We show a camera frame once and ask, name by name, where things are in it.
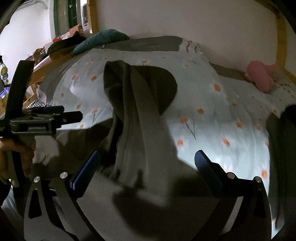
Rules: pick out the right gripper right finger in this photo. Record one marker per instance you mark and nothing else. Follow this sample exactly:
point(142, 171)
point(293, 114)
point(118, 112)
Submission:
point(242, 211)

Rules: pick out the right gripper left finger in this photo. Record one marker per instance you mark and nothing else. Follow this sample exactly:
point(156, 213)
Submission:
point(37, 224)

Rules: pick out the grey-green knit hoodie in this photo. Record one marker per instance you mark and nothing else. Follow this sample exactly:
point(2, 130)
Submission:
point(142, 190)

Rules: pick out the person's left hand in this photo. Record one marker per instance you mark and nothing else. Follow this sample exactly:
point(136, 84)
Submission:
point(26, 153)

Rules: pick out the light blue floral duvet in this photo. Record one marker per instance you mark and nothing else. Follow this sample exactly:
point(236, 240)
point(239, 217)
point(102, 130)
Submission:
point(222, 116)

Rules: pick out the teal pillow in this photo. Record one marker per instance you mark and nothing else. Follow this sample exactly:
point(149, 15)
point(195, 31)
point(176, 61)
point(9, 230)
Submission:
point(99, 39)

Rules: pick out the pink plush toy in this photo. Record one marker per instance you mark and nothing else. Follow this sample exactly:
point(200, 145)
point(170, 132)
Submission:
point(261, 75)

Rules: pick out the checkered bed sheet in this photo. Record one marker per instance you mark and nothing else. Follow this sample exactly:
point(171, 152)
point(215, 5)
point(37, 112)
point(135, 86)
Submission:
point(228, 72)

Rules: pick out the grey blanket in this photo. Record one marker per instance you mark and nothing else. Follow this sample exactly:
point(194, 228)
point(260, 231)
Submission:
point(162, 43)

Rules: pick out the wooden bunk bed frame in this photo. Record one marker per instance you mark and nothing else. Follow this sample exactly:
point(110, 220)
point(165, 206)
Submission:
point(281, 39)

